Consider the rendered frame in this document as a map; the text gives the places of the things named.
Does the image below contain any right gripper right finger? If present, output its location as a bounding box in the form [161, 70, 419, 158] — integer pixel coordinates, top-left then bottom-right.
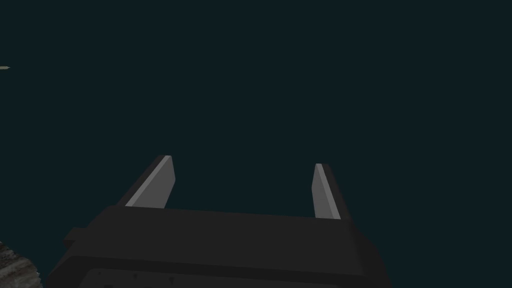
[311, 162, 353, 221]

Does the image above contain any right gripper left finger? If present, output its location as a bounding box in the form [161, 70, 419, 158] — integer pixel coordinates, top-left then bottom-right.
[115, 154, 177, 210]

